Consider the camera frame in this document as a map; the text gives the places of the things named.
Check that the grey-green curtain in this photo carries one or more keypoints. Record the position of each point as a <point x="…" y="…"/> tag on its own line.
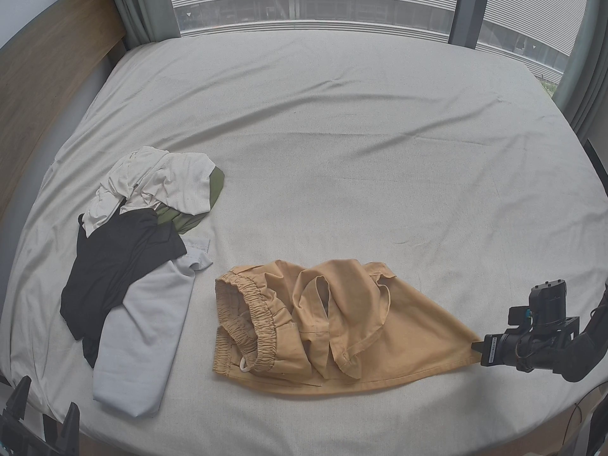
<point x="137" y="7"/>
<point x="586" y="64"/>

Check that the cream white garment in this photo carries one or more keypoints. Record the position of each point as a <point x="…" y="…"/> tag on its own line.
<point x="180" y="183"/>

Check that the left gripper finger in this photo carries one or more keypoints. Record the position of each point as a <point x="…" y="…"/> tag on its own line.
<point x="20" y="402"/>
<point x="70" y="425"/>

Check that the pale grey garment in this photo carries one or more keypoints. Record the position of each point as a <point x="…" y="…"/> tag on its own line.
<point x="142" y="340"/>

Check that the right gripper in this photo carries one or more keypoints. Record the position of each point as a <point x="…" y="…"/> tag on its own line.
<point x="503" y="349"/>

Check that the black garment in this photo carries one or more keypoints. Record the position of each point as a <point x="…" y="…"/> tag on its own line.
<point x="118" y="264"/>

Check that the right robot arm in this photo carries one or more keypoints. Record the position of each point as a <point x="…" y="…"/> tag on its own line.
<point x="586" y="349"/>

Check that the green garment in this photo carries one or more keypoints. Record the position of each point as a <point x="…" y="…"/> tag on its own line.
<point x="216" y="185"/>

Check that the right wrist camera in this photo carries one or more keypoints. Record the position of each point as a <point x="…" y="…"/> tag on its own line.
<point x="548" y="302"/>

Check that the bed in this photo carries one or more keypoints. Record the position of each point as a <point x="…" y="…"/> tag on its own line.
<point x="332" y="136"/>

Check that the tan shorts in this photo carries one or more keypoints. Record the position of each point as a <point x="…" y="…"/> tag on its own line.
<point x="380" y="330"/>

